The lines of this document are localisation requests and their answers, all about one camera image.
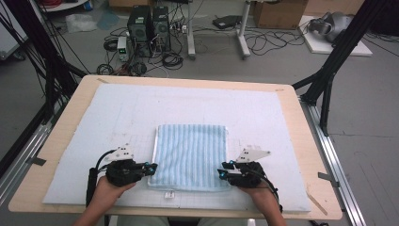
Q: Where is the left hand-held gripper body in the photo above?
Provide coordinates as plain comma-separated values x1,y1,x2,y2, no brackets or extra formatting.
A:
104,143,148,188

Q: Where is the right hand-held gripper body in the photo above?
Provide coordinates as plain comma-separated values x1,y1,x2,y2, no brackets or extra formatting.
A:
225,145,272,189

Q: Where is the light blue striped towel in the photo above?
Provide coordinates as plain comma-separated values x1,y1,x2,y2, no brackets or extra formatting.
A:
147,123,232,200

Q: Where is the person's left hand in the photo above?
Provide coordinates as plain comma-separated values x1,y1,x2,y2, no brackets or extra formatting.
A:
93,175,137,211

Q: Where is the person's right hand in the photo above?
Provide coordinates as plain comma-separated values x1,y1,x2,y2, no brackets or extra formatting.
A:
239,183,279,212

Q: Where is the white foam mat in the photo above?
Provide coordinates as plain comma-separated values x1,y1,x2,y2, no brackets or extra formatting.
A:
42,83,312,213

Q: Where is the thin wooden strip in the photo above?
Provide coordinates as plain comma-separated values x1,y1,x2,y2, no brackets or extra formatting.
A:
306,191,329,217

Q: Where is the black tape piece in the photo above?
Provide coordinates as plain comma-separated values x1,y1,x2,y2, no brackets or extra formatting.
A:
26,155,47,167

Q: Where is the white power supply box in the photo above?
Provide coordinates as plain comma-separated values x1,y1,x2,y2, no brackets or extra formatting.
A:
117,36,130,62

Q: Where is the white desk leg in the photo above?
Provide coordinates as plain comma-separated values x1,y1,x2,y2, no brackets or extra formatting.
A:
236,0,252,59
186,0,198,61

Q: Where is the large black computer tower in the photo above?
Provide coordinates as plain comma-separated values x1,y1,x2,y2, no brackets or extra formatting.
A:
126,5,154,58

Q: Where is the slim black computer tower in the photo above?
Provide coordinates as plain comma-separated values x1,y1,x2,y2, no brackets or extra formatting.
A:
152,5,172,53

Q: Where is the flat black box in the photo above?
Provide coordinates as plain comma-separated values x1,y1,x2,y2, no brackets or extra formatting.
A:
212,14,243,30

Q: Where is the white floor board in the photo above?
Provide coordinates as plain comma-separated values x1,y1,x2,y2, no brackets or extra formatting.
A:
297,15,374,57

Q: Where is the clear plastic bag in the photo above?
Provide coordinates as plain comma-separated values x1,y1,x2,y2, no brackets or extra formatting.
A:
65,12,99,34

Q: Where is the brown cardboard box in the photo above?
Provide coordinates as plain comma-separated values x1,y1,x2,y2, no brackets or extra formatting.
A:
252,0,310,30

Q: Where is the grey rounded device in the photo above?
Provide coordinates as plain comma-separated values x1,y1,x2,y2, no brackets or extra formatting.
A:
307,11,354,43

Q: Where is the aluminium rail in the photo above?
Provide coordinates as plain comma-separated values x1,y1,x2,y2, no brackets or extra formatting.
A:
299,96,367,226
0,103,63,205

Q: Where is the coiled black cable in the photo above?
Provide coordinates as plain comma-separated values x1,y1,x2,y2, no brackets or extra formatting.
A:
161,51,184,71

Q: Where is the tangle of black floor cables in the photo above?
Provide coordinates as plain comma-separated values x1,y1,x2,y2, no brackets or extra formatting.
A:
244,26,306,57

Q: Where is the black metal frame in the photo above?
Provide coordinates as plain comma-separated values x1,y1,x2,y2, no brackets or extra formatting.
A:
0,0,89,125
291,0,391,137

